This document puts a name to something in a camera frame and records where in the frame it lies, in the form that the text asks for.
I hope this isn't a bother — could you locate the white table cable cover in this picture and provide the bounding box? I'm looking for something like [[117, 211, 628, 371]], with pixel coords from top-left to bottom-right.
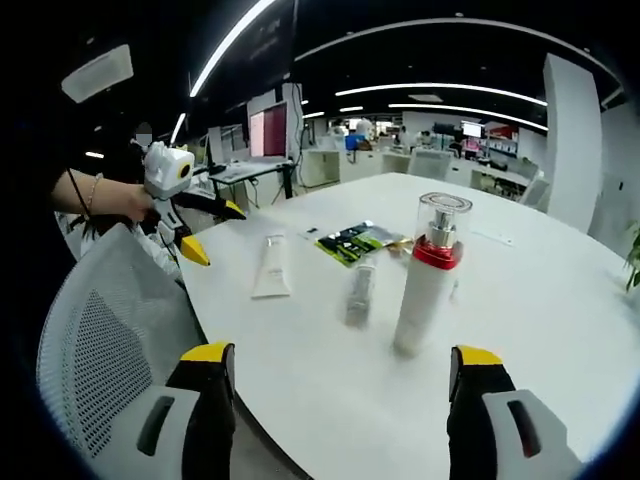
[[469, 227, 516, 247]]

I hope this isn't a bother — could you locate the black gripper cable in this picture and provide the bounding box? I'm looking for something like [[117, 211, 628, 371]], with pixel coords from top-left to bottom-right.
[[67, 168, 94, 221]]

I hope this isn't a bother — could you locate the green black skincare sachet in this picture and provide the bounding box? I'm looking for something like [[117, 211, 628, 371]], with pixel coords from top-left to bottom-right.
[[314, 224, 389, 269]]

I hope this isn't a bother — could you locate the small white skincare bottle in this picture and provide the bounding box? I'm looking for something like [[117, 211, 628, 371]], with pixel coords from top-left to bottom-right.
[[343, 259, 377, 330]]

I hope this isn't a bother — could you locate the white desk with black legs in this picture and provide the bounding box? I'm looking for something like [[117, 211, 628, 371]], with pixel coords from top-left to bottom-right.
[[208, 155, 297, 201]]

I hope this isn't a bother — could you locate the long ceiling light strip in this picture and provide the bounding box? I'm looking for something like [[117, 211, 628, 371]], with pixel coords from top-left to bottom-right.
[[334, 82, 549, 107], [189, 0, 276, 99], [388, 102, 549, 132]]

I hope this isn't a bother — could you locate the white mesh office chair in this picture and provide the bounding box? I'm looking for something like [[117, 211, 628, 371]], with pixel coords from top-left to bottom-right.
[[37, 222, 201, 461]]

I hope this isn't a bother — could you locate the potted green plant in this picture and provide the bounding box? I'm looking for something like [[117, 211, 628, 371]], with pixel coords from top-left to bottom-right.
[[624, 222, 640, 294]]

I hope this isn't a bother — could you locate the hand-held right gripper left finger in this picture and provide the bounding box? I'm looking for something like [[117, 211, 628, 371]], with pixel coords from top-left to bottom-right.
[[134, 341, 238, 480]]

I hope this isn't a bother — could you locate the pearl bracelet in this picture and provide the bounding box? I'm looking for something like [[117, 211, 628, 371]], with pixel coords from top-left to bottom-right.
[[83, 172, 105, 217]]

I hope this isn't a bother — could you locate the person's left hand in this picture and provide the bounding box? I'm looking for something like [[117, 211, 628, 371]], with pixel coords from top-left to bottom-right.
[[114, 182, 157, 224]]

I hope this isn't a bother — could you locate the silver blue skincare sachet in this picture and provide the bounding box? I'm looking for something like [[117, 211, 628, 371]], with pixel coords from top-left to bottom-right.
[[364, 223, 405, 247]]

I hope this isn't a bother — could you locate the gold skincare sachet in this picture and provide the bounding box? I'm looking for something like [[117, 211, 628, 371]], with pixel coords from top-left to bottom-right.
[[388, 237, 416, 259]]

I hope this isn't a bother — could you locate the grey wall cabinet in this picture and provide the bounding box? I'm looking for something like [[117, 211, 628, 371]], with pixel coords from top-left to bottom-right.
[[599, 172, 627, 236]]

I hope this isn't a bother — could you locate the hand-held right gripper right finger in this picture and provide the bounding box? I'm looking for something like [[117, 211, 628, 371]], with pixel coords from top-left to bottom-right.
[[446, 344, 585, 480]]

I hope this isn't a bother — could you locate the white skincare tube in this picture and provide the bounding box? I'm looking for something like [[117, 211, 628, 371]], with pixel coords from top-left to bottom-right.
[[250, 232, 292, 300]]

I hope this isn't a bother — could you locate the ceiling air conditioner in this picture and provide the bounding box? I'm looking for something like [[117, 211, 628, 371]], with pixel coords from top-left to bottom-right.
[[60, 43, 135, 105]]

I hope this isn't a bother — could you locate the large white skincare bottle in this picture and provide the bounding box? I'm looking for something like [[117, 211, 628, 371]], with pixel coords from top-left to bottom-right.
[[392, 192, 474, 359]]

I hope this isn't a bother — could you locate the black hanging banner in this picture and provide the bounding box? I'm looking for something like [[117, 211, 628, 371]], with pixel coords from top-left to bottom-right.
[[242, 0, 297, 85]]

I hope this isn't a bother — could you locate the computer monitor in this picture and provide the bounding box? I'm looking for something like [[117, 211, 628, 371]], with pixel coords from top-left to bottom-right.
[[248, 101, 290, 159]]

